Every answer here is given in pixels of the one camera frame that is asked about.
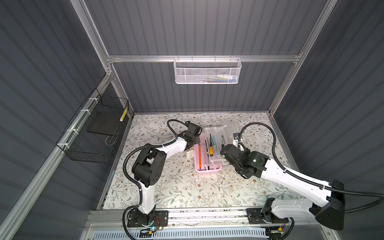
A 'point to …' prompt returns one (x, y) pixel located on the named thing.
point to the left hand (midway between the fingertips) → (196, 137)
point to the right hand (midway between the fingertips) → (237, 152)
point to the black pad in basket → (105, 122)
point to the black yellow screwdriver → (211, 148)
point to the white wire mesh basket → (207, 71)
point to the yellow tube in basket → (123, 115)
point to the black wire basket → (91, 134)
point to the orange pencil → (200, 156)
